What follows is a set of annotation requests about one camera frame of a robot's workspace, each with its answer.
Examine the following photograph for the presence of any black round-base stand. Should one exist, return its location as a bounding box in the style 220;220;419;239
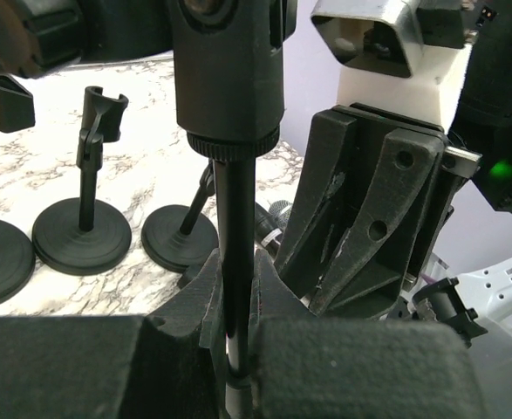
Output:
31;86;132;276
0;75;36;304
141;163;218;273

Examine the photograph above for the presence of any black tripod mic stand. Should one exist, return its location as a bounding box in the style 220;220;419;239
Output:
0;0;300;419

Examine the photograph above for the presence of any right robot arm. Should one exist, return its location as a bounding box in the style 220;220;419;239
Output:
275;1;512;319

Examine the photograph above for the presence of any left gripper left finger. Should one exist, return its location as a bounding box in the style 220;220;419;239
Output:
0;253;225;418

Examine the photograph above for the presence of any black microphone silver ring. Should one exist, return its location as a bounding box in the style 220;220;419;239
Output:
253;203;283;258

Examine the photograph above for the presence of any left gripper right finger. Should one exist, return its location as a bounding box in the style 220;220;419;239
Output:
249;250;489;418

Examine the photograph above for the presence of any black microphone silver grille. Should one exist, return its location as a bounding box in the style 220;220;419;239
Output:
269;200;292;230

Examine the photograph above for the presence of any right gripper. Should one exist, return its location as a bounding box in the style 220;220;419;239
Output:
275;104;480;319

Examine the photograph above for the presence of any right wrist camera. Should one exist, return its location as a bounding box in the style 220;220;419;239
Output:
311;0;479;131

